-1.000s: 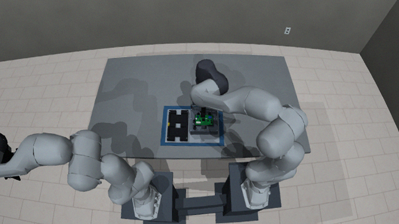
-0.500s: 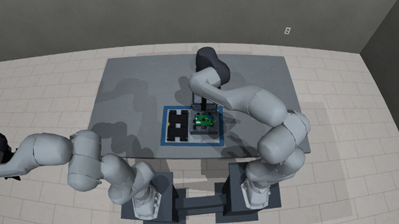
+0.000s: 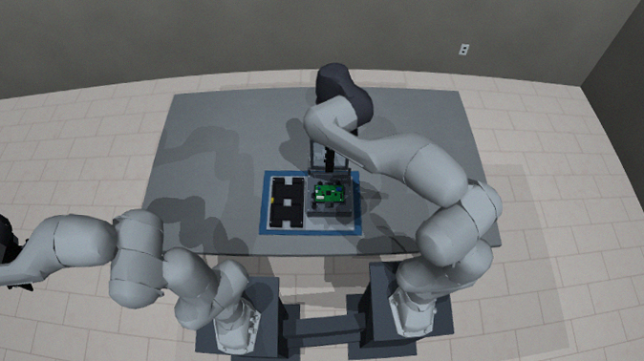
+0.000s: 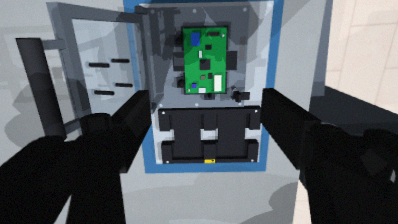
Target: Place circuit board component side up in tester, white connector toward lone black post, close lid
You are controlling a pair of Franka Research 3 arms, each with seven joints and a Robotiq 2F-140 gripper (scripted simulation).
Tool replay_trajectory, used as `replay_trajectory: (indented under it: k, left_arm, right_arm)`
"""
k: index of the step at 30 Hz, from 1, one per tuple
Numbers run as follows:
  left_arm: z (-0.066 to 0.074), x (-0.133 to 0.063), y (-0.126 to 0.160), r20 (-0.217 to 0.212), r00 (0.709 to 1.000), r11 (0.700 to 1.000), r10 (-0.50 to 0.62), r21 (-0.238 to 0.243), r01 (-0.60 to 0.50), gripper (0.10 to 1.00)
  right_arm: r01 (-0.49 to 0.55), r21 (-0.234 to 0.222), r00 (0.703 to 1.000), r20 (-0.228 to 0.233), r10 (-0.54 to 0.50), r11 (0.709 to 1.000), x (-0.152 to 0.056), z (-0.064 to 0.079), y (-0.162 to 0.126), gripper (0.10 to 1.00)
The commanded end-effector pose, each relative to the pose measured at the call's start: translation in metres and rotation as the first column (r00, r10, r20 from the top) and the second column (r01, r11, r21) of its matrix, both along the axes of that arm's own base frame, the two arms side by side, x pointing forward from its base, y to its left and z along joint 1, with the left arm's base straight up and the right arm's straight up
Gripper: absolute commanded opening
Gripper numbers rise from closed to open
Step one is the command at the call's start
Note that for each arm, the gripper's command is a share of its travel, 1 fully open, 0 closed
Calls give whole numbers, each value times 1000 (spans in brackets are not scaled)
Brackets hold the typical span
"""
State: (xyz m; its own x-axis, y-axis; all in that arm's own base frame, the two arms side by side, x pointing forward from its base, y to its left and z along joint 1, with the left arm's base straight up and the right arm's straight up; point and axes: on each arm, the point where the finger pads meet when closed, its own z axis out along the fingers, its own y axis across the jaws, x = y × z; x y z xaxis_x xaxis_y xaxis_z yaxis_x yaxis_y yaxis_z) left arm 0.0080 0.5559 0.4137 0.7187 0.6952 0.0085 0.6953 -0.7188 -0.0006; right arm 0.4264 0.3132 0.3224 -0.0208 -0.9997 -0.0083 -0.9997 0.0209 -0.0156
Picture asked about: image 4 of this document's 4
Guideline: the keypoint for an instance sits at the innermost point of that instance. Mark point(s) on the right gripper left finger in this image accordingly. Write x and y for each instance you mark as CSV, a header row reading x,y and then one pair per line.
x,y
96,191

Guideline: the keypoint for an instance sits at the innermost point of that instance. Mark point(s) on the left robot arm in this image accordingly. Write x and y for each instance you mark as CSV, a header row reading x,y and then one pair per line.
x,y
393,176

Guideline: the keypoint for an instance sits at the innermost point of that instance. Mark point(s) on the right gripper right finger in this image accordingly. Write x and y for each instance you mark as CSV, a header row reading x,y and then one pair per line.
x,y
340,189

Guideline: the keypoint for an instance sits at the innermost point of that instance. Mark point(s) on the green circuit board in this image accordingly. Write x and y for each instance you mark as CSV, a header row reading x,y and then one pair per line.
x,y
205,59

